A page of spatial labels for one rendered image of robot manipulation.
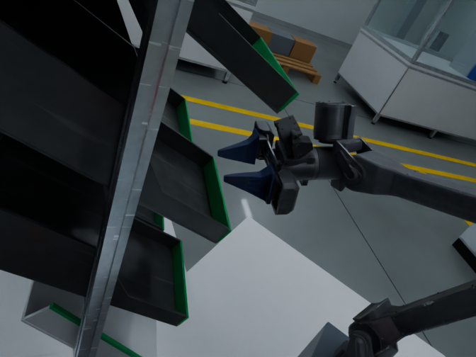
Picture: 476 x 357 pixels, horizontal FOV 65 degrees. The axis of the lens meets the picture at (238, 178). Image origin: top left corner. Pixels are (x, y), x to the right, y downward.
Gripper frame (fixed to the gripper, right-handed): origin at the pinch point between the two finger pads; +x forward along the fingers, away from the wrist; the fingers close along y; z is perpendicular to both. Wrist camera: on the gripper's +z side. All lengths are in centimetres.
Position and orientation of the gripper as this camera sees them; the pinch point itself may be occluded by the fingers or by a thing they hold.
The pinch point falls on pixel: (241, 164)
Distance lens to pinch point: 60.8
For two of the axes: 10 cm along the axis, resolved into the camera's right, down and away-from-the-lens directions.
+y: 1.8, 6.2, -7.6
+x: -9.8, 0.3, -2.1
